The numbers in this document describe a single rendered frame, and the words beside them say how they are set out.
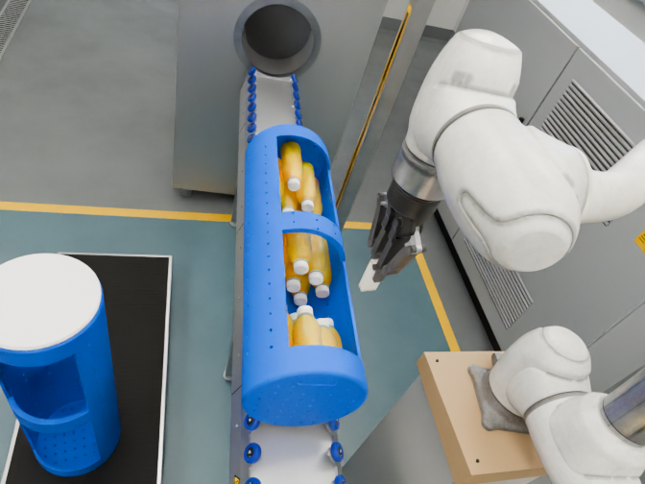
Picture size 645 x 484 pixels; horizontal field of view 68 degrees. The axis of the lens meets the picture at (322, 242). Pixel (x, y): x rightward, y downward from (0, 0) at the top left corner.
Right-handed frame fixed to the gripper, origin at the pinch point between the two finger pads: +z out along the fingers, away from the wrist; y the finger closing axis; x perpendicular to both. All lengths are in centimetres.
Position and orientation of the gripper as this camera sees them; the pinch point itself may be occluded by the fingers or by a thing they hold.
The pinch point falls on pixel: (373, 275)
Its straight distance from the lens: 82.5
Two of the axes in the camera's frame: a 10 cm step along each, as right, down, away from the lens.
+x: -9.1, 0.7, -4.0
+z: -2.5, 6.9, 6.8
